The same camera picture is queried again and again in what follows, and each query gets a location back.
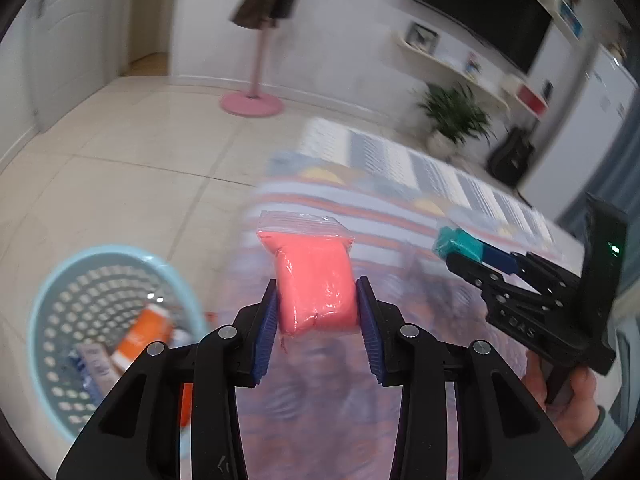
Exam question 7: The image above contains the black acoustic guitar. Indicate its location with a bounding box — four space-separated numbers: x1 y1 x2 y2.
486 127 535 188

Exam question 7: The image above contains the person's right hand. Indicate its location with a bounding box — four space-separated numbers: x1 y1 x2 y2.
522 351 600 448

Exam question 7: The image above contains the white curved lower shelf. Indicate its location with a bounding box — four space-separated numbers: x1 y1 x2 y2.
392 34 510 116

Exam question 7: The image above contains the white blue milk carton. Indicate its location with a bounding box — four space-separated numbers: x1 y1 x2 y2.
68 344 120 402

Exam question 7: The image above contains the orange paper cup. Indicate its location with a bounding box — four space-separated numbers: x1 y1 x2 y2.
111 304 174 370

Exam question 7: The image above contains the brown handbag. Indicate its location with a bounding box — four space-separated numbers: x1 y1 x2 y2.
230 0 272 29

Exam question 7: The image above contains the potted green plant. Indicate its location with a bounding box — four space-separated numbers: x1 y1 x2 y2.
418 84 495 160

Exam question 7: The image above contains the teal plastic laundry basket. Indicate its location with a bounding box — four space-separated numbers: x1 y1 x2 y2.
27 245 208 442

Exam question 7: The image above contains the pink coat rack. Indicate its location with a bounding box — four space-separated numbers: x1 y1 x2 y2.
220 0 283 118

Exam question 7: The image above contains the small colourful figurine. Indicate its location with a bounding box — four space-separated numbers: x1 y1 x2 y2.
463 52 482 81

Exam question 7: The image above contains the patterned pink purple tablecloth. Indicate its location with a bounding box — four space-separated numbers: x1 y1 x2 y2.
184 116 622 480

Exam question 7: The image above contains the white refrigerator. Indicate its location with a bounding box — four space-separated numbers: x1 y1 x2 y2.
520 46 638 221

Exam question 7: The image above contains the pink clay bag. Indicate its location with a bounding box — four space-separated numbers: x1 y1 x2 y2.
257 211 358 337

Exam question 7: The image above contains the wall-mounted black television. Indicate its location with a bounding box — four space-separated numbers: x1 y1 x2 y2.
414 0 552 73

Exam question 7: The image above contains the black handbag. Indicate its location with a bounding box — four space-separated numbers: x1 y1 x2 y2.
270 0 297 20

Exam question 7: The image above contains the white interior door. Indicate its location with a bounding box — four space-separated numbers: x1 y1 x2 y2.
27 0 105 132

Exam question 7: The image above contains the framed butterfly picture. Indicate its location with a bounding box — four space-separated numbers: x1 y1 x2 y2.
405 22 439 55

